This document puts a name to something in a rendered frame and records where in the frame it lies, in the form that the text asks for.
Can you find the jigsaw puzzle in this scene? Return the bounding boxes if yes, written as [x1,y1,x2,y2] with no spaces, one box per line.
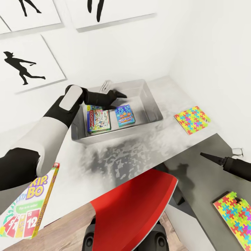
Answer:
[213,191,251,251]
[174,106,211,135]

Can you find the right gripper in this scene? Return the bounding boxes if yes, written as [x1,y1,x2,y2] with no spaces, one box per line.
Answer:
[200,153,251,182]

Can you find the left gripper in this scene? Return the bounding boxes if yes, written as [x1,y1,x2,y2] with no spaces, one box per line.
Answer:
[95,90,127,111]

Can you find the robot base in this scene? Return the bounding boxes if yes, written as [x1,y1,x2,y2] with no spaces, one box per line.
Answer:
[82,219,169,251]

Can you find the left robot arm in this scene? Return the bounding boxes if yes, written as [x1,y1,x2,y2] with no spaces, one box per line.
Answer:
[0,80,127,216]

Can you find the board game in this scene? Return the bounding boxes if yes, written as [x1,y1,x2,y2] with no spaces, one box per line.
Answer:
[87,105,111,134]
[114,105,135,127]
[0,163,60,239]

